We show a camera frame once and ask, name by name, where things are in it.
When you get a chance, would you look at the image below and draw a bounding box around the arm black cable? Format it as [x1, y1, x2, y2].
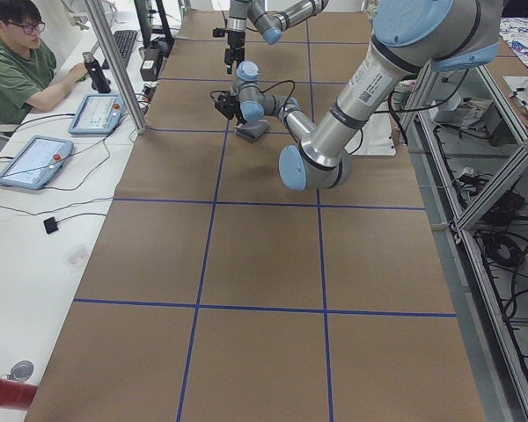
[209, 78, 410, 155]

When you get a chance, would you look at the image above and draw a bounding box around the small black puck device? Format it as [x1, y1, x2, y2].
[43, 216, 59, 235]

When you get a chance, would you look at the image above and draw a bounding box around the black keyboard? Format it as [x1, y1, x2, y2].
[113, 29, 138, 67]

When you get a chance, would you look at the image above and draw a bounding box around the aluminium frame post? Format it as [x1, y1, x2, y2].
[84, 0, 147, 135]

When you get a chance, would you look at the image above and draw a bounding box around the aluminium frame rack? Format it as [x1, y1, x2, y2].
[403, 58, 528, 421]

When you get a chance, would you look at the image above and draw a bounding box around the teach pendant tablet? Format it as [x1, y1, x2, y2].
[68, 93, 125, 135]
[0, 135, 74, 190]

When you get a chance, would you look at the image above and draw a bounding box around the black box with label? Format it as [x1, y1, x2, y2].
[140, 48, 163, 82]

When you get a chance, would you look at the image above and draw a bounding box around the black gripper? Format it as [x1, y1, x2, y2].
[209, 90, 247, 124]
[212, 27, 246, 74]

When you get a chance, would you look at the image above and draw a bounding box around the person in green shirt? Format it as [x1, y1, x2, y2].
[0, 1, 87, 124]

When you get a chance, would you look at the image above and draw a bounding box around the red cylinder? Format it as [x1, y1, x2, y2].
[0, 378, 38, 411]

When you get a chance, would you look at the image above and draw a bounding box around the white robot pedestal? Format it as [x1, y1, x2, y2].
[346, 121, 396, 156]

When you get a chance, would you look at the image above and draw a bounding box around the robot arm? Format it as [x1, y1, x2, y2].
[215, 0, 505, 191]
[212, 0, 329, 75]

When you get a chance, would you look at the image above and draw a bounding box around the lower teach pendant tablet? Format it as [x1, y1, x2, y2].
[0, 135, 74, 190]

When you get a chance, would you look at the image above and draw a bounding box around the pink grey-backed towel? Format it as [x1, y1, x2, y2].
[235, 120, 269, 142]

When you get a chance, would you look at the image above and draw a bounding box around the upper teach pendant tablet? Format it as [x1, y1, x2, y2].
[68, 93, 125, 135]

